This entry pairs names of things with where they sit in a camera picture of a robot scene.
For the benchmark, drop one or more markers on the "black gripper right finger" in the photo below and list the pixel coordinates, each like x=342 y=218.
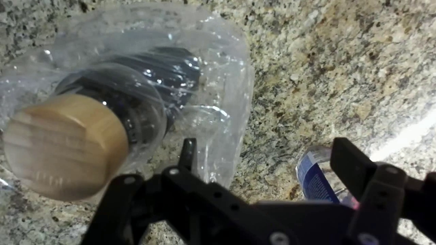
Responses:
x=352 y=167

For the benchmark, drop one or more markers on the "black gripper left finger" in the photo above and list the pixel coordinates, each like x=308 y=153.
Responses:
x=188 y=156

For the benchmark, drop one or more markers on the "clear plastic bag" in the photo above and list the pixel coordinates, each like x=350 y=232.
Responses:
x=216 y=115

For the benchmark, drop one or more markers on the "right Fiji water bottle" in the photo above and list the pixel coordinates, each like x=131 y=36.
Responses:
x=318 y=182

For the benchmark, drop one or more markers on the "black bottle with wooden cap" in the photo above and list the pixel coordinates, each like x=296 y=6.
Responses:
x=71 y=145

